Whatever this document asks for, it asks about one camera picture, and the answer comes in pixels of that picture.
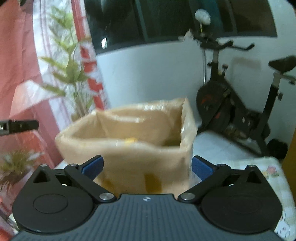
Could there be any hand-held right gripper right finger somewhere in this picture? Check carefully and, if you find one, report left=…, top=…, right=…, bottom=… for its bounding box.
left=178, top=156, right=269, bottom=204

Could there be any printed pink backdrop cloth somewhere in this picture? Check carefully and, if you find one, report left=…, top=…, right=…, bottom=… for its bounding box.
left=0, top=0, right=111, bottom=232

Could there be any brown paper bag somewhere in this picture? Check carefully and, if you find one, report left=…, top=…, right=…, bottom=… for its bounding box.
left=55, top=97, right=198, bottom=195

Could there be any brown wooden panel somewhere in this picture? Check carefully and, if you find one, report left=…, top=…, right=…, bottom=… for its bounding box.
left=282, top=139, right=296, bottom=186

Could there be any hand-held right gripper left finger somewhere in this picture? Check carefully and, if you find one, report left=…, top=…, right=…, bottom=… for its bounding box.
left=26, top=155, right=117, bottom=204

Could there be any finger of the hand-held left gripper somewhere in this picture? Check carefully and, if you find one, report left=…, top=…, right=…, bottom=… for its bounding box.
left=0, top=119, right=39, bottom=136

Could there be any dark window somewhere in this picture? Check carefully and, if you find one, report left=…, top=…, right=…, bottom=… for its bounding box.
left=84, top=0, right=278, bottom=56

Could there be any thin metal pole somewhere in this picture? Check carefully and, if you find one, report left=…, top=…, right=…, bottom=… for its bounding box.
left=201, top=49, right=208, bottom=84

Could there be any crumpled white tissue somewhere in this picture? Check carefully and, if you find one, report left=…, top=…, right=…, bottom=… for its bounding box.
left=178, top=31, right=195, bottom=42

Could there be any black exercise bike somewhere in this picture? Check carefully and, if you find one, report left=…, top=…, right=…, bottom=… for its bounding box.
left=179, top=29, right=296, bottom=160

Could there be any checkered tablecloth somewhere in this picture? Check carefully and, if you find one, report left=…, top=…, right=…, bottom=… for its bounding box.
left=55, top=156, right=296, bottom=241

